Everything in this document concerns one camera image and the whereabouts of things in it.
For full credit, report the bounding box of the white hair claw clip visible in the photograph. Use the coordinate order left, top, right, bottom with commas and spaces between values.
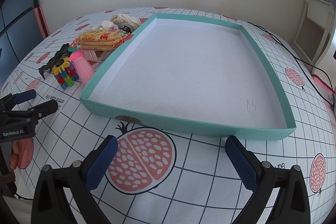
79, 47, 107, 62

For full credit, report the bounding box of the pomegranate print grid tablecloth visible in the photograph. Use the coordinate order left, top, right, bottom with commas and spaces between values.
0, 6, 336, 224

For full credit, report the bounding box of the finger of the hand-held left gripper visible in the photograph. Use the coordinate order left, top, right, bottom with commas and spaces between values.
16, 100, 58, 122
0, 89, 37, 109

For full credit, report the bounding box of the person's left hand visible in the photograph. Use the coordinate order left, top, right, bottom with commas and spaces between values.
10, 138, 35, 170

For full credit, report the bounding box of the bag of toothpicks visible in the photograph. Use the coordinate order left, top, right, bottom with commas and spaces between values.
91, 21, 118, 32

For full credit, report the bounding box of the black cable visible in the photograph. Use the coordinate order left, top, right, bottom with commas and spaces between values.
247, 21, 336, 109

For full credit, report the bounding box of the yellow cracker packet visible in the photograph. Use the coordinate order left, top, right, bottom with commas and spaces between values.
77, 29, 133, 51

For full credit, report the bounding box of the pink lace trim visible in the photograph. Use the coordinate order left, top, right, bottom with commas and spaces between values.
312, 74, 336, 94

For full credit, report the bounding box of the colourful block puzzle toy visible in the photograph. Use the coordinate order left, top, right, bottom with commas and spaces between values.
51, 59, 79, 90

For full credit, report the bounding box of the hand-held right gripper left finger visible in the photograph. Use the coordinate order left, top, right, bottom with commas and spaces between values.
31, 135, 118, 224

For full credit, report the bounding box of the pink hair roller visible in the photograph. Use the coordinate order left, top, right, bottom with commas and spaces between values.
70, 52, 94, 83

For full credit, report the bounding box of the pink board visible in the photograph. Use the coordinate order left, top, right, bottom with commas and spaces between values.
34, 6, 50, 38

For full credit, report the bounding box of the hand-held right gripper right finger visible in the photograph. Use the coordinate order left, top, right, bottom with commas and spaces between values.
225, 135, 311, 224

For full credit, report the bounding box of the dark panelled cabinet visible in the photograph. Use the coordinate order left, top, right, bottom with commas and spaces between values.
0, 0, 40, 83

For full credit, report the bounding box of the white wooden chair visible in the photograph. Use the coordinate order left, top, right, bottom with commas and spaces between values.
293, 0, 336, 75

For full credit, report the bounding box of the teal shallow cardboard box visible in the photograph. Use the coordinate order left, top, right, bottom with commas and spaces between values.
79, 13, 297, 140

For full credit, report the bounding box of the black toy figure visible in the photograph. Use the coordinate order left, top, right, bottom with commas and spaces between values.
38, 43, 71, 80

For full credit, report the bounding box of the cream lace cloth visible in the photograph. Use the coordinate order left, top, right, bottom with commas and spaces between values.
110, 13, 141, 29

